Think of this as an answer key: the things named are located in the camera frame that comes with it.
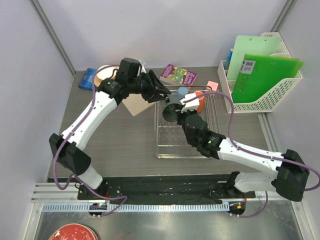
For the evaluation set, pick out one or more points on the beige bird plate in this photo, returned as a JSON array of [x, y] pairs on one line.
[[104, 72]]

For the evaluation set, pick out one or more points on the blue cup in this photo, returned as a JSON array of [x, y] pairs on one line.
[[181, 92]]

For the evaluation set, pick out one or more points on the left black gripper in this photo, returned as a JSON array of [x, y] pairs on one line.
[[153, 84]]

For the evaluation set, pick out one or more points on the bright green folder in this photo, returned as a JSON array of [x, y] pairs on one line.
[[259, 73]]

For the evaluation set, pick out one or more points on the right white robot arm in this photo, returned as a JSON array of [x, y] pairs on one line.
[[283, 173]]

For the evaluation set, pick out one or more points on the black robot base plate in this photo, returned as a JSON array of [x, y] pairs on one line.
[[172, 190]]

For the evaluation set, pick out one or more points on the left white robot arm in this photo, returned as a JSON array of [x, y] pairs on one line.
[[68, 147]]

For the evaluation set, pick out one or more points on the red round plate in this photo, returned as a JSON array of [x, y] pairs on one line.
[[74, 231]]

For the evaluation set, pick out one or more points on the beige cardboard notebook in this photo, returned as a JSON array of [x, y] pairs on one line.
[[135, 104]]

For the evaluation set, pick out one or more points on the purple treehouse book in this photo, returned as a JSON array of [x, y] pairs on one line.
[[175, 75]]

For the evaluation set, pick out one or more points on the white file organizer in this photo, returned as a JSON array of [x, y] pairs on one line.
[[266, 103]]

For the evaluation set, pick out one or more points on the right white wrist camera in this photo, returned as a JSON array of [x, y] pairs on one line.
[[190, 102]]

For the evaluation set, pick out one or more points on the blue Jane Eyre book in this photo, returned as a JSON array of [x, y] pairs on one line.
[[87, 79]]

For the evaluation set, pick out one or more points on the blue book in organizer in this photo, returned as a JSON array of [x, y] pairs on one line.
[[228, 59]]

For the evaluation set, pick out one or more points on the orange cup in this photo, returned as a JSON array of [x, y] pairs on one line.
[[201, 101]]

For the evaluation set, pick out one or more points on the grey mug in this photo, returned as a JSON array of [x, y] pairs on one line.
[[170, 106]]

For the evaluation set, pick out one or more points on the slotted cable duct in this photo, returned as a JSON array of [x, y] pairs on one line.
[[96, 207]]

